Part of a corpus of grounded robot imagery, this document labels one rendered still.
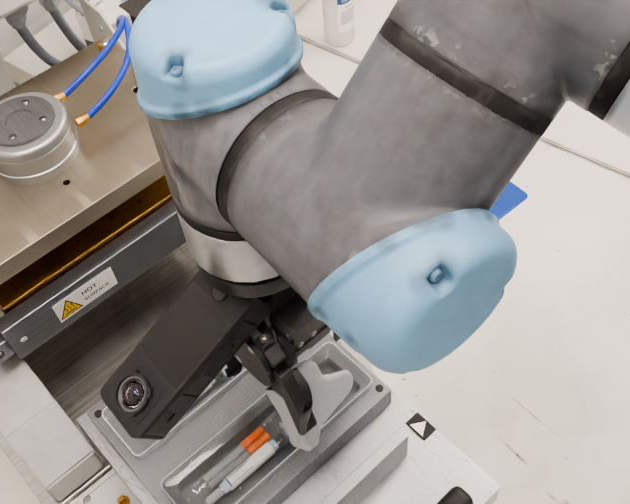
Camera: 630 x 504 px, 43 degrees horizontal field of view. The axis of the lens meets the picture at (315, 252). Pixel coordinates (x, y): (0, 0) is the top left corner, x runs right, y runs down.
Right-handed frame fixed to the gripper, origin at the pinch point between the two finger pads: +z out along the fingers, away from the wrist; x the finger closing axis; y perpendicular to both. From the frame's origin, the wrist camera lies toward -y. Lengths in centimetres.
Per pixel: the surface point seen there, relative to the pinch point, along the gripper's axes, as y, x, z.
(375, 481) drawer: 3.7, -8.4, 6.0
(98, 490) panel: -13.0, 9.8, 12.4
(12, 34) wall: 19, 91, 24
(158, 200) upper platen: 6.0, 21.8, -1.7
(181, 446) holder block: -6.0, 4.2, 4.7
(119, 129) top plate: 6.7, 26.8, -6.8
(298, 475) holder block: -0.6, -4.2, 4.9
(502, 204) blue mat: 50, 13, 29
